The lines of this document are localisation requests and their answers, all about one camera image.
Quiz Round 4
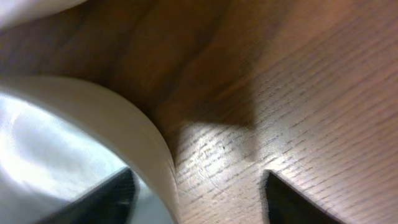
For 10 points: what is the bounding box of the white small bowl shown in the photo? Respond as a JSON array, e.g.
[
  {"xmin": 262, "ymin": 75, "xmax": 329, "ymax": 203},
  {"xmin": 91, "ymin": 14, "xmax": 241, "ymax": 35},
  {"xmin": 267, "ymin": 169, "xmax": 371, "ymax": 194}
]
[{"xmin": 1, "ymin": 77, "xmax": 180, "ymax": 224}]

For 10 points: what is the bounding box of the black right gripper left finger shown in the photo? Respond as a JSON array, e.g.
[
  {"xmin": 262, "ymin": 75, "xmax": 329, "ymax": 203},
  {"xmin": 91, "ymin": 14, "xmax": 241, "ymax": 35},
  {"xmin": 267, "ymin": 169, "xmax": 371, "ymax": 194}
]
[{"xmin": 38, "ymin": 168, "xmax": 137, "ymax": 224}]

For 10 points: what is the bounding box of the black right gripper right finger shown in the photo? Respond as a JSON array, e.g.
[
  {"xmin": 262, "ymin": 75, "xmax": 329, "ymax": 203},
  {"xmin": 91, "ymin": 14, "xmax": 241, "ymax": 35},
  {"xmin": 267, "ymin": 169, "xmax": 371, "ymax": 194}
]
[{"xmin": 264, "ymin": 170, "xmax": 343, "ymax": 224}]

